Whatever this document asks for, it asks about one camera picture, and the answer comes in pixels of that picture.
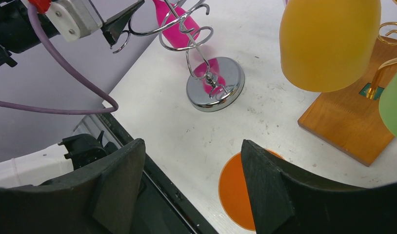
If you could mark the orange plastic wine glass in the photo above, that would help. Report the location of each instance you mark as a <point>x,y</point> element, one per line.
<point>233,194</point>

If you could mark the pink plastic wine glass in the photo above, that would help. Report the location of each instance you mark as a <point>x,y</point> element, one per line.
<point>186,35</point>

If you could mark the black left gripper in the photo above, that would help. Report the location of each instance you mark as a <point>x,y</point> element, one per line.
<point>16,33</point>

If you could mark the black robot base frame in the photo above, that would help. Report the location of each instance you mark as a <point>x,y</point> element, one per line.
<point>161,207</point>

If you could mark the silver wire glass rack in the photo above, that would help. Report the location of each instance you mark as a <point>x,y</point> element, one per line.
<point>160,80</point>

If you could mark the green plastic wine glass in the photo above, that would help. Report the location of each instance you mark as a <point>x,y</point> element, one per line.
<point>388,106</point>

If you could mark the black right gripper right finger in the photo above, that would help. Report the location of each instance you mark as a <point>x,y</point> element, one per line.
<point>287,199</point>

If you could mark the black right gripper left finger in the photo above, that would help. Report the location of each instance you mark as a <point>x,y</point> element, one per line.
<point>98,198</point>

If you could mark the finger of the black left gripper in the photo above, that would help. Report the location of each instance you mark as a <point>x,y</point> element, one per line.
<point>114,26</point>

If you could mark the gold wire glass rack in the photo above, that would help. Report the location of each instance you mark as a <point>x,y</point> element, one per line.
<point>349,118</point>

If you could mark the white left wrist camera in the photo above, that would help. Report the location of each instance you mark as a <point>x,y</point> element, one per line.
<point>73,19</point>

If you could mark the yellow wine glass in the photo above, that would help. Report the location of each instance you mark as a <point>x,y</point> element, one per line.
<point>326,45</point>

